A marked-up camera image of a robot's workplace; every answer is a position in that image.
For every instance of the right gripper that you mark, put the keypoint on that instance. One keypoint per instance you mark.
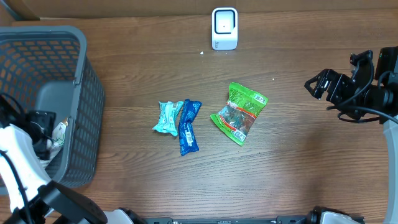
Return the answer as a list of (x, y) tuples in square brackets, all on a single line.
[(322, 79)]

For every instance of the green snack bag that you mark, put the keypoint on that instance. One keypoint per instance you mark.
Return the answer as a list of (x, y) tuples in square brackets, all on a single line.
[(240, 112)]

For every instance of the blue snack packet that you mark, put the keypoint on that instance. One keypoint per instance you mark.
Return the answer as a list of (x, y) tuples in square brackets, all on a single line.
[(188, 142)]

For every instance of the teal snack packet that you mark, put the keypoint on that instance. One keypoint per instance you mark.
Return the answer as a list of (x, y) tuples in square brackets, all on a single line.
[(168, 116)]

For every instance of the white cosmetic tube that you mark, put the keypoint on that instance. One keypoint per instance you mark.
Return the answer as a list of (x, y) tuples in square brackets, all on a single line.
[(55, 144)]

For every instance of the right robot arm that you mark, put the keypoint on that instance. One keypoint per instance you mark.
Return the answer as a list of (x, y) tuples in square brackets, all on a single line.
[(369, 94)]

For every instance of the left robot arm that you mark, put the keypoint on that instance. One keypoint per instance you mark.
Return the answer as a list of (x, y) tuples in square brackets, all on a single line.
[(32, 193)]

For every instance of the white barcode scanner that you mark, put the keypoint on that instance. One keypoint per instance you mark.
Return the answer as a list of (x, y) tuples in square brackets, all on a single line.
[(224, 28)]

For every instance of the grey plastic shopping basket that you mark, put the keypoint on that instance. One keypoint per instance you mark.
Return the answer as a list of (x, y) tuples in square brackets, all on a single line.
[(46, 68)]

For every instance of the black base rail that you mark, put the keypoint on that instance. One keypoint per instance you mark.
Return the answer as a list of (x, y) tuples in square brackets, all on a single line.
[(316, 216)]

